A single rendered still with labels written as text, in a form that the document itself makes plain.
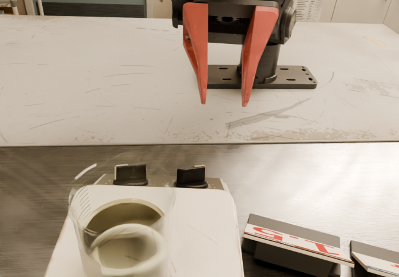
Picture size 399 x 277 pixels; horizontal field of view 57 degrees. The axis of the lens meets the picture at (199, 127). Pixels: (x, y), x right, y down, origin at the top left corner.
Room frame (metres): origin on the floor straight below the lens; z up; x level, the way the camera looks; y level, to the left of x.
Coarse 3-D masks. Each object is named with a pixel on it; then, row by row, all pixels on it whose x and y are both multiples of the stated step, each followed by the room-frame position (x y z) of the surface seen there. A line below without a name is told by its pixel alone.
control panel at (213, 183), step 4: (172, 176) 0.28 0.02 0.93; (176, 176) 0.28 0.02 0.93; (208, 180) 0.27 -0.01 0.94; (212, 180) 0.27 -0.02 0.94; (216, 180) 0.27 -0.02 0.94; (220, 180) 0.27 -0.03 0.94; (208, 184) 0.25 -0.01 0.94; (212, 184) 0.26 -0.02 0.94; (216, 184) 0.26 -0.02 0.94; (220, 184) 0.26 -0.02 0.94; (208, 188) 0.24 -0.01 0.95; (212, 188) 0.24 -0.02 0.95; (216, 188) 0.24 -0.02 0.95; (220, 188) 0.24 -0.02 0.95
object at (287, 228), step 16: (256, 224) 0.25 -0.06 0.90; (272, 224) 0.25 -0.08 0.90; (288, 224) 0.25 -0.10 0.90; (256, 240) 0.20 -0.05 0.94; (320, 240) 0.23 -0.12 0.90; (336, 240) 0.23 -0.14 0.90; (256, 256) 0.21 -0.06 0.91; (272, 256) 0.20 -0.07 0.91; (288, 256) 0.20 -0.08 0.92; (304, 256) 0.20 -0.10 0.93; (320, 256) 0.19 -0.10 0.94; (336, 256) 0.19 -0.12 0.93; (304, 272) 0.19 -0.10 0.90; (320, 272) 0.19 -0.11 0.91; (336, 272) 0.20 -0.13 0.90
